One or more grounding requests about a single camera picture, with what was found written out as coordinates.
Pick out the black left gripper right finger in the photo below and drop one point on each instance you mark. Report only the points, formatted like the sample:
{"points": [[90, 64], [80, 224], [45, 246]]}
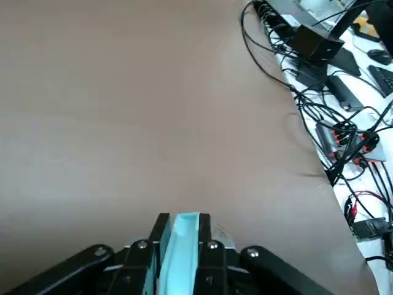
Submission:
{"points": [[221, 270]]}

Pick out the black computer mouse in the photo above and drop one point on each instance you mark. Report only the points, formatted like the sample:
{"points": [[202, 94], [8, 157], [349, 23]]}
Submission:
{"points": [[380, 56]]}

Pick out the clear bottle blue lid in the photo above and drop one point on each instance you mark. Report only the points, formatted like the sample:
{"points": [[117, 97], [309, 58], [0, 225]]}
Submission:
{"points": [[181, 246]]}

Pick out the black rectangular box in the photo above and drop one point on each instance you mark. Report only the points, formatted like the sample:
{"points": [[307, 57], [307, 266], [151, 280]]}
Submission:
{"points": [[316, 43]]}

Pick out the black monitor stand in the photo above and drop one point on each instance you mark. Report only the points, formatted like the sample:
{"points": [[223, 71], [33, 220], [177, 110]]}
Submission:
{"points": [[350, 18]]}

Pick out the grey hub red plugs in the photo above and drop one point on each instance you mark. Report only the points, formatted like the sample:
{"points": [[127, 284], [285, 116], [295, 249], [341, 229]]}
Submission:
{"points": [[327, 139]]}

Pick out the black power adapter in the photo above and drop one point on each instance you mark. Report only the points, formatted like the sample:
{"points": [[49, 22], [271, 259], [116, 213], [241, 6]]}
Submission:
{"points": [[310, 77], [344, 92]]}

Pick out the black power supply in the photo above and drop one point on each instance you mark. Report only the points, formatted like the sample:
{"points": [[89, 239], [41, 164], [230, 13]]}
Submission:
{"points": [[370, 227]]}

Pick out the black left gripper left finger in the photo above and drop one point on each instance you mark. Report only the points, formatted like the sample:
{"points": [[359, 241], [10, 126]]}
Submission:
{"points": [[122, 270]]}

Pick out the black keyboard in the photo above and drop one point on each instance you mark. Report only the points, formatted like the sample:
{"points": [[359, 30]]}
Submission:
{"points": [[382, 80]]}

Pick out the flat black adapter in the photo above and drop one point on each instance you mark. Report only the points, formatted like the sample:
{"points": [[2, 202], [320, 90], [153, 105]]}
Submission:
{"points": [[347, 63]]}

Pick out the black monitor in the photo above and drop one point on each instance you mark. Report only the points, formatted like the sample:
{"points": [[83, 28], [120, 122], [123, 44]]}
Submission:
{"points": [[382, 18]]}

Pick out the red clip lead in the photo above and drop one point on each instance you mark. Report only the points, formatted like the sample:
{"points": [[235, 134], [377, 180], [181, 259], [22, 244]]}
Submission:
{"points": [[368, 193]]}

